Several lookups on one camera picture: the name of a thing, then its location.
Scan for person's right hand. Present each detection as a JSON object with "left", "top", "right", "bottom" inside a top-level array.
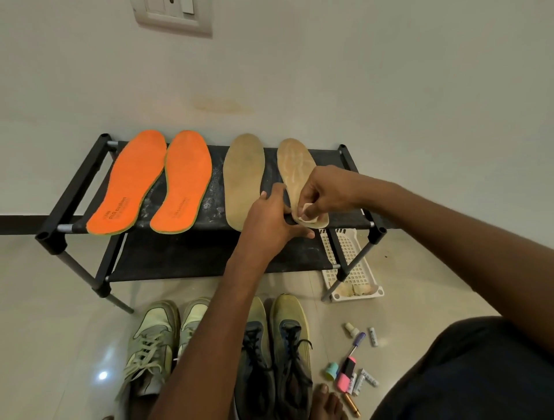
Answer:
[{"left": 297, "top": 165, "right": 365, "bottom": 222}]

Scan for person's left hand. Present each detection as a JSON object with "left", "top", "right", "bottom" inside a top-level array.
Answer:
[{"left": 236, "top": 183, "right": 316, "bottom": 263}]

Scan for cracked beige shoe insole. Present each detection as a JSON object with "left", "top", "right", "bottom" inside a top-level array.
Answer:
[{"left": 277, "top": 138, "right": 330, "bottom": 229}]

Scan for person's left forearm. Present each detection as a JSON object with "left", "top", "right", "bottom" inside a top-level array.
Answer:
[{"left": 147, "top": 253, "right": 269, "bottom": 420}]

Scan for person's right forearm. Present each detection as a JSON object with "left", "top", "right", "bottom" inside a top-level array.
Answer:
[{"left": 361, "top": 177, "right": 554, "bottom": 356}]

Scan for white plastic mesh basket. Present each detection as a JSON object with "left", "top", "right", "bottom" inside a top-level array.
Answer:
[{"left": 319, "top": 228, "right": 384, "bottom": 303}]

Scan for plain beige shoe insole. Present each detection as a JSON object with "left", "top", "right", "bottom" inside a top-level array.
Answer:
[{"left": 223, "top": 133, "right": 265, "bottom": 232}]

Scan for beige rag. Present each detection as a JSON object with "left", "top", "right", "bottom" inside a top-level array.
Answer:
[{"left": 338, "top": 281, "right": 378, "bottom": 298}]

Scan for black two-tier shoe rack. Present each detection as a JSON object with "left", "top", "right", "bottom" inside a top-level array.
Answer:
[{"left": 35, "top": 134, "right": 388, "bottom": 315}]

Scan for yellow black laced sneaker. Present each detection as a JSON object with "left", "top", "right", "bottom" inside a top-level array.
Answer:
[
  {"left": 234, "top": 296, "right": 276, "bottom": 420},
  {"left": 269, "top": 294, "right": 313, "bottom": 420}
]

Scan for orange shoe insole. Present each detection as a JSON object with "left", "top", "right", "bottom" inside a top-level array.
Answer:
[
  {"left": 86, "top": 130, "right": 168, "bottom": 236},
  {"left": 150, "top": 131, "right": 213, "bottom": 235}
]

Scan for pale green laced sneaker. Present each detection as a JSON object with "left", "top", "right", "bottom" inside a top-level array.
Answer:
[
  {"left": 175, "top": 297, "right": 212, "bottom": 361},
  {"left": 116, "top": 300, "right": 181, "bottom": 400}
]

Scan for pink highlighter marker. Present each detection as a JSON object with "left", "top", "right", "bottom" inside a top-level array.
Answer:
[{"left": 336, "top": 356, "right": 357, "bottom": 393}]

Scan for person's bare foot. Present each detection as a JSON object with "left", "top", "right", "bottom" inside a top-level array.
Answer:
[{"left": 310, "top": 383, "right": 349, "bottom": 420}]

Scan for person's dark shorts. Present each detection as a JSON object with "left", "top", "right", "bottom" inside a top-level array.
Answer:
[{"left": 371, "top": 316, "right": 554, "bottom": 420}]

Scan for white wall switch plate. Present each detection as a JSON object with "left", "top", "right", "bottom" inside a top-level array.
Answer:
[{"left": 130, "top": 0, "right": 214, "bottom": 38}]

